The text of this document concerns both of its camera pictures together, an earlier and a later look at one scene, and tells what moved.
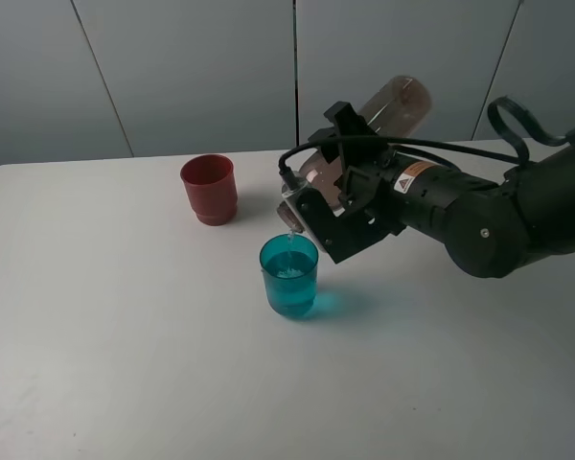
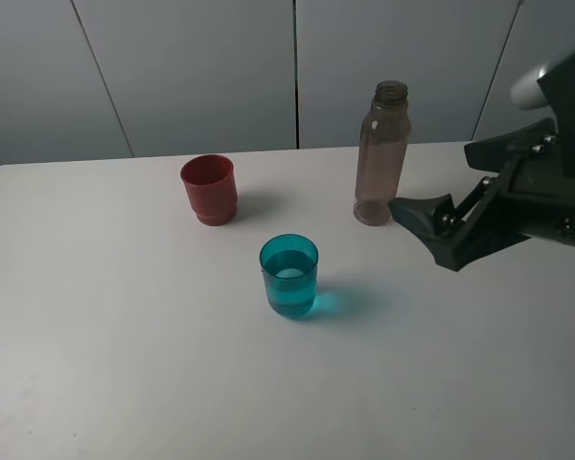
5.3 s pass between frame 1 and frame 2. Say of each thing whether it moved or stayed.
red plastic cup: stayed
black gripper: moved
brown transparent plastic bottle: moved
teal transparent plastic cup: stayed
